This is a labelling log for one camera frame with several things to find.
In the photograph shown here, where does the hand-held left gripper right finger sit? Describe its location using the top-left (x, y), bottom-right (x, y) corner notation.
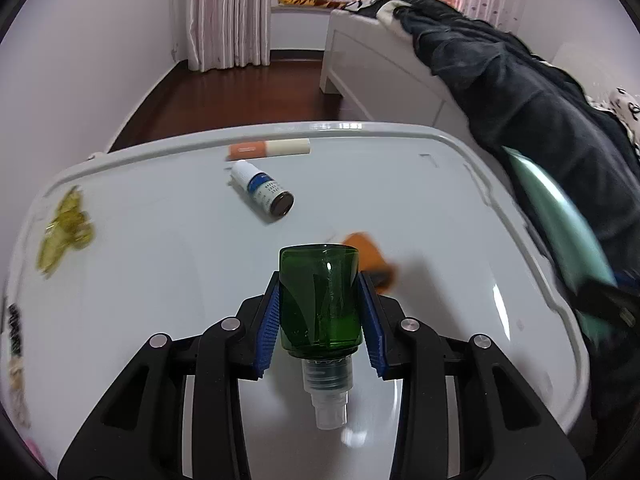
top-left (356, 274), bottom-right (586, 480)

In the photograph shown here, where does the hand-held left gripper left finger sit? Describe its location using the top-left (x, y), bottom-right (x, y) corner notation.
top-left (57, 270), bottom-right (281, 480)

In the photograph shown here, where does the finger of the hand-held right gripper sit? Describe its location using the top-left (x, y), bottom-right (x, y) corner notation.
top-left (572, 271), bottom-right (640, 335)

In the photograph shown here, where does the green glass spray bottle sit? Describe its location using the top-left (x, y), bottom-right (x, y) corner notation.
top-left (278, 243), bottom-right (363, 431)

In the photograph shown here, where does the teal plastic bottle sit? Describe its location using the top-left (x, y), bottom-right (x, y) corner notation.
top-left (501, 146), bottom-right (618, 346)

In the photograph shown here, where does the orange brown packet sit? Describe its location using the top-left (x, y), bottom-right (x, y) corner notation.
top-left (345, 231), bottom-right (398, 293)

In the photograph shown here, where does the white blue label dropper bottle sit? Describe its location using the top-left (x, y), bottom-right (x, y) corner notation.
top-left (230, 159), bottom-right (296, 220)

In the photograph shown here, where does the orange white tube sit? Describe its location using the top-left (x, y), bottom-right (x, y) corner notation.
top-left (227, 138), bottom-right (312, 162)

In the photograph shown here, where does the white black patterned cloth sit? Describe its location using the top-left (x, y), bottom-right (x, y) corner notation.
top-left (585, 80), bottom-right (640, 151)

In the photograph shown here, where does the yellow green wrapper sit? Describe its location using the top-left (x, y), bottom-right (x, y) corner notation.
top-left (37, 185), bottom-right (96, 278)

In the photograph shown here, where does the dark clothing pile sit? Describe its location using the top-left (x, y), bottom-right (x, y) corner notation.
top-left (375, 0), bottom-right (640, 423)

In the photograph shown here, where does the pale patterned sticker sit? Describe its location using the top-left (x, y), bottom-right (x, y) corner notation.
top-left (7, 360), bottom-right (32, 428)

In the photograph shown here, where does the yellow patterned cloth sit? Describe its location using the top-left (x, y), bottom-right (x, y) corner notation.
top-left (278, 0), bottom-right (351, 11)

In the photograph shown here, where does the white bed frame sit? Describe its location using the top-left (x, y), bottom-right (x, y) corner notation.
top-left (320, 10), bottom-right (481, 133)

